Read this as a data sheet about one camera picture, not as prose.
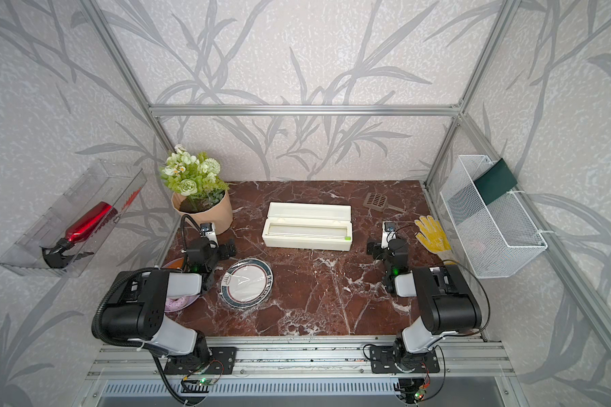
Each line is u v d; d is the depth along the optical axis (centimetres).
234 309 82
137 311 45
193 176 85
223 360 74
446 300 46
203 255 73
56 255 59
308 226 96
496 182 72
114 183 82
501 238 59
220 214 97
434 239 101
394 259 72
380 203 112
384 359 72
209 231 82
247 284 89
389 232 80
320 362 75
